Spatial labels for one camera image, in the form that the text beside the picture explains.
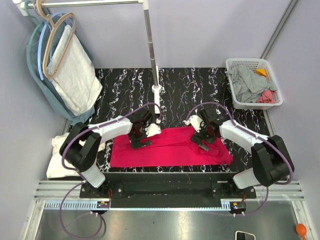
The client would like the tan wooden hanger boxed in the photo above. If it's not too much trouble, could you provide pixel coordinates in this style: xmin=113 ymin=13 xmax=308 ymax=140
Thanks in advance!
xmin=35 ymin=0 xmax=77 ymax=80

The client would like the cream folded t shirt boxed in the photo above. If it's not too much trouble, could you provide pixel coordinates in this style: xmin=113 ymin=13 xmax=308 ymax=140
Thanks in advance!
xmin=46 ymin=132 xmax=106 ymax=179

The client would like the grey t shirt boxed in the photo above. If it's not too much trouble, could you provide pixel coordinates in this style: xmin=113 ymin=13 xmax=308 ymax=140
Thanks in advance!
xmin=227 ymin=65 xmax=278 ymax=103

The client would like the salmon pink t shirt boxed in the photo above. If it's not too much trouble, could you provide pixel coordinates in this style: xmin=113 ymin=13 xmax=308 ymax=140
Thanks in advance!
xmin=257 ymin=89 xmax=276 ymax=104

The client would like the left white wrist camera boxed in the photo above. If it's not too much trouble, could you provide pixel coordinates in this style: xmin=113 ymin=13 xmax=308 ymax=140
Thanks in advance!
xmin=144 ymin=123 xmax=162 ymax=138

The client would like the blue plastic hanger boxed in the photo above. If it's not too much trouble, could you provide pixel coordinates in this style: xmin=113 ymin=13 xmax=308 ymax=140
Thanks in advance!
xmin=37 ymin=12 xmax=76 ymax=81

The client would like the smartphone with white edge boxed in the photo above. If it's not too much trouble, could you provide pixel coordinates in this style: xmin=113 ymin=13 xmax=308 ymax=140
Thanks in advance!
xmin=235 ymin=231 xmax=256 ymax=240

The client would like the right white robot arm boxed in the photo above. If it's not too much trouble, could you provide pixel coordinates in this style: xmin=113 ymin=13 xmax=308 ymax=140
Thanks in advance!
xmin=186 ymin=108 xmax=295 ymax=189

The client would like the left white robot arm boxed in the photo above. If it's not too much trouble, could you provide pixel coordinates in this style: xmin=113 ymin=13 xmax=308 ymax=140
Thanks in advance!
xmin=59 ymin=109 xmax=161 ymax=189

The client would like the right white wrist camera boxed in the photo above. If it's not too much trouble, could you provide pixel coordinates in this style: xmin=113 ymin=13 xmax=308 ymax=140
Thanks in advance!
xmin=183 ymin=115 xmax=204 ymax=133

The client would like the orange garment in basket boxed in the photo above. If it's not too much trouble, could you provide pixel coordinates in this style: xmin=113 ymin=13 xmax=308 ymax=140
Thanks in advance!
xmin=255 ymin=68 xmax=268 ymax=78

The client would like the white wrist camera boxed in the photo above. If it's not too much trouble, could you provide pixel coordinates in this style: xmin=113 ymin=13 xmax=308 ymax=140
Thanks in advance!
xmin=183 ymin=115 xmax=204 ymax=133
xmin=144 ymin=123 xmax=162 ymax=138

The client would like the orange ball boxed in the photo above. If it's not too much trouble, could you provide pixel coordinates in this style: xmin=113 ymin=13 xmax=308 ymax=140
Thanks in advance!
xmin=295 ymin=223 xmax=307 ymax=240

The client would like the aluminium frame rail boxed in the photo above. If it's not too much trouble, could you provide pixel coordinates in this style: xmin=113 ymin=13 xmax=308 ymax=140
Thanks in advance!
xmin=23 ymin=172 xmax=318 ymax=240

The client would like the metal clothes rack stand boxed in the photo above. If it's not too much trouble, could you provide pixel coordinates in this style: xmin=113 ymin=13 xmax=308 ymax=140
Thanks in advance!
xmin=13 ymin=0 xmax=162 ymax=115

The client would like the white towel on hanger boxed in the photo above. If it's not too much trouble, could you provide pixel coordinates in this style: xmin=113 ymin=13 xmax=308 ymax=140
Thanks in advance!
xmin=47 ymin=25 xmax=102 ymax=116

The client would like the pink red t shirt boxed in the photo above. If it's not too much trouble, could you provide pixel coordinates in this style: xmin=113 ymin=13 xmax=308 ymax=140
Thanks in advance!
xmin=110 ymin=127 xmax=233 ymax=168

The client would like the teal garment on hanger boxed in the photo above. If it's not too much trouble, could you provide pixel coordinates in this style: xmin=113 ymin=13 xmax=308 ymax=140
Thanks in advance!
xmin=26 ymin=24 xmax=96 ymax=127

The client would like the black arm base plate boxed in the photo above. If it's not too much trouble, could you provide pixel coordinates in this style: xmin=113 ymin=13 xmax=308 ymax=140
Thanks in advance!
xmin=79 ymin=172 xmax=257 ymax=209

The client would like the white plastic laundry basket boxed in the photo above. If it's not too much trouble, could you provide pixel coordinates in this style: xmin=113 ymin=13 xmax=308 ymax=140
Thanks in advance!
xmin=225 ymin=57 xmax=283 ymax=110

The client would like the green plastic hanger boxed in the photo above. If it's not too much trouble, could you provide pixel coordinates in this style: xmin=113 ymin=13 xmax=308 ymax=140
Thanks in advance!
xmin=24 ymin=0 xmax=45 ymax=43

